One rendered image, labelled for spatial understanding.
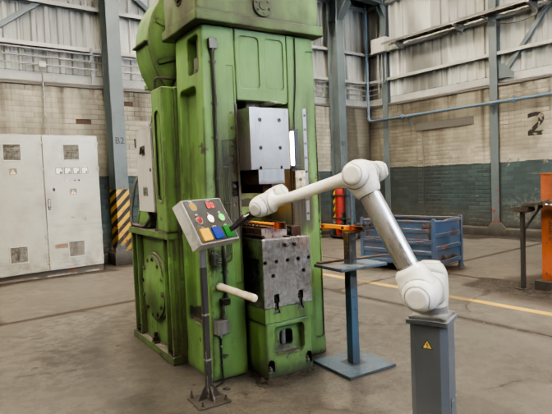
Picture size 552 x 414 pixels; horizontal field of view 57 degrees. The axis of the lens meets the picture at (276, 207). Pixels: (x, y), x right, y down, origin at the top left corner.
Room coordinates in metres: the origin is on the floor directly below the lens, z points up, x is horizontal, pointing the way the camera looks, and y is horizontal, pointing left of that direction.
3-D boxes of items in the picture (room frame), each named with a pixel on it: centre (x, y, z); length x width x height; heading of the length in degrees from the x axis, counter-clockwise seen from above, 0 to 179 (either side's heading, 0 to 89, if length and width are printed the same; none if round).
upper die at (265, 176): (3.51, 0.13, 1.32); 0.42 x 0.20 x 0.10; 32
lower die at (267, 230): (3.51, 0.13, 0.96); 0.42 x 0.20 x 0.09; 32
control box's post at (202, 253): (2.97, 0.44, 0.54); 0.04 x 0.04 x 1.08; 32
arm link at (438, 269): (2.44, -0.73, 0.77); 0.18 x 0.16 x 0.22; 152
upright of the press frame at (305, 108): (3.84, -0.11, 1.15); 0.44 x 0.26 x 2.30; 32
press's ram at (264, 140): (3.53, 0.10, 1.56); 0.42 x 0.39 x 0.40; 32
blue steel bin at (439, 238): (7.07, -1.85, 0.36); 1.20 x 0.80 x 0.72; 43
